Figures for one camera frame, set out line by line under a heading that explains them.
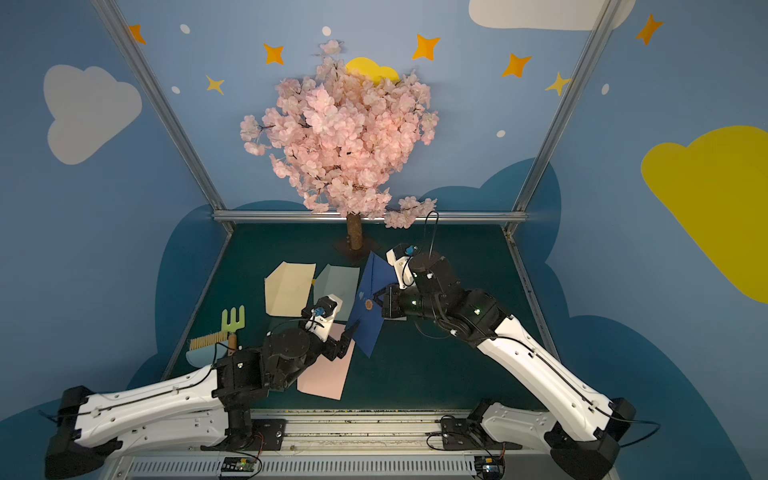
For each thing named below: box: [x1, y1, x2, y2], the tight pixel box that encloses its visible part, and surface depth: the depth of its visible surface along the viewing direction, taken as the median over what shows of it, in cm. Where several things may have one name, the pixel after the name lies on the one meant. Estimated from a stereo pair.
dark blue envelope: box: [345, 251, 399, 358], surface depth 67 cm
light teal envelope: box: [313, 263, 360, 321], surface depth 109 cm
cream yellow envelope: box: [264, 260, 316, 317], surface depth 106 cm
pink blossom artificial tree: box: [239, 39, 439, 251], surface depth 74 cm
